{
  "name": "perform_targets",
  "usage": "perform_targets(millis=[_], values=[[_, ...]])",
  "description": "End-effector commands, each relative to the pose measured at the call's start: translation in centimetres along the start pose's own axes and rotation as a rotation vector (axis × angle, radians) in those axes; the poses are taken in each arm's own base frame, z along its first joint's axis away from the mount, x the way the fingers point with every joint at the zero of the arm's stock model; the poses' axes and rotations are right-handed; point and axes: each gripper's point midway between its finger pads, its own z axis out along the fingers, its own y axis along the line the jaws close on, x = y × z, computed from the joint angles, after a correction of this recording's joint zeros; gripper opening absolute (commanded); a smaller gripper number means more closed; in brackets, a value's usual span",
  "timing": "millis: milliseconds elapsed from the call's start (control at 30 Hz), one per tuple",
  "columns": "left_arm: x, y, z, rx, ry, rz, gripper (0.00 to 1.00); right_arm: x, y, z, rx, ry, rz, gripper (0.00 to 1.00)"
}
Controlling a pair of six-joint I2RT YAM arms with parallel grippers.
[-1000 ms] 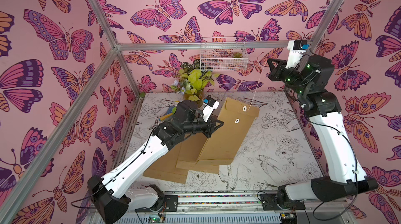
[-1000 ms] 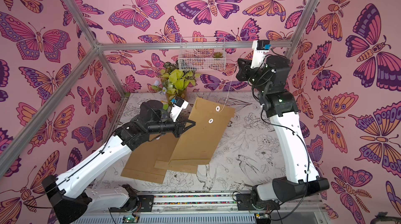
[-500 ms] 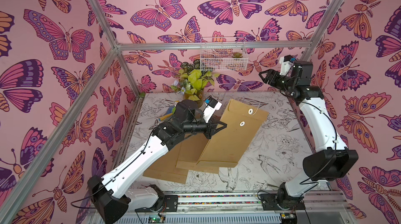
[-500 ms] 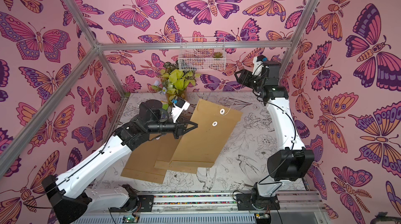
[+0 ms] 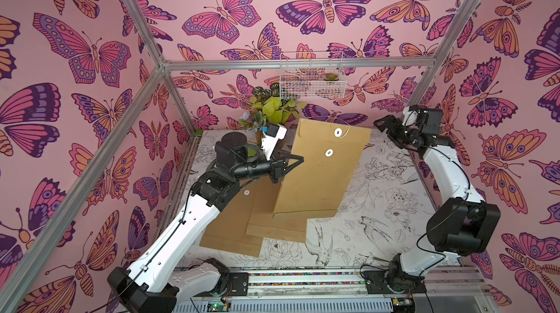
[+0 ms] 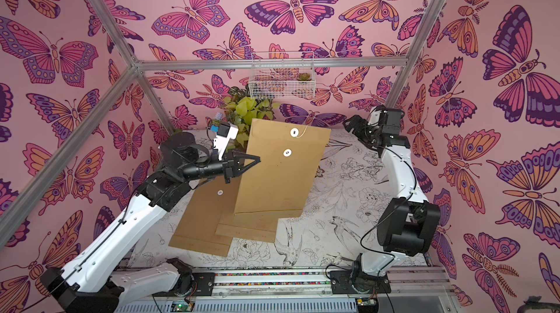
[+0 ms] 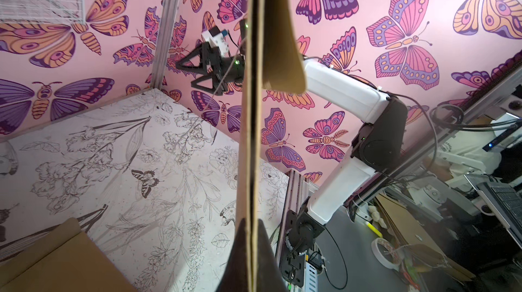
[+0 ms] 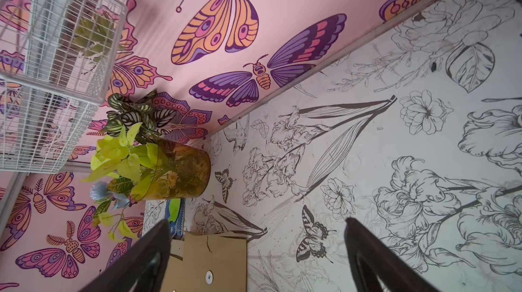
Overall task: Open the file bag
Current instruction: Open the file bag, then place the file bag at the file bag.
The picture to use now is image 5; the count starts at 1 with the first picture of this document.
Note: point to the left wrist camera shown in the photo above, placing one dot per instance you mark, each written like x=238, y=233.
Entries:
x=271, y=134

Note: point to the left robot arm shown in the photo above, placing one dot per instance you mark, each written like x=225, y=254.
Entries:
x=152, y=283

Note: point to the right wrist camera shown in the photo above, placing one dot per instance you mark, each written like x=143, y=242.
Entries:
x=410, y=115

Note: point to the aluminium frame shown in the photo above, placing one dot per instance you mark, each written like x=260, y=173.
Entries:
x=34, y=260

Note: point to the green item in basket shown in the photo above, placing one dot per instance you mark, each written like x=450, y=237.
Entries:
x=331, y=77

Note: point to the glass vase with plants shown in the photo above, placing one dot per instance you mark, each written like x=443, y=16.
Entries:
x=267, y=106

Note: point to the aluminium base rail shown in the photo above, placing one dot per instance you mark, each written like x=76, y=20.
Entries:
x=353, y=289

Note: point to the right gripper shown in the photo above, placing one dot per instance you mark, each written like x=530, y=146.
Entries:
x=397, y=129

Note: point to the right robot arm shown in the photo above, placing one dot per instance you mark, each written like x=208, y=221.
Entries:
x=464, y=223

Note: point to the white wire basket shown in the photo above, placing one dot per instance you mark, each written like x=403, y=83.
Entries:
x=303, y=78

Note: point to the kraft file bag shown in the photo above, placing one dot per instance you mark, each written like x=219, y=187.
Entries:
x=331, y=152
x=228, y=231
x=280, y=221

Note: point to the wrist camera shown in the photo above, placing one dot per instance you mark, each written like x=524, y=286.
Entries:
x=271, y=134
x=410, y=115

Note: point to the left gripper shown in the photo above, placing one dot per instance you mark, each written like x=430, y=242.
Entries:
x=279, y=171

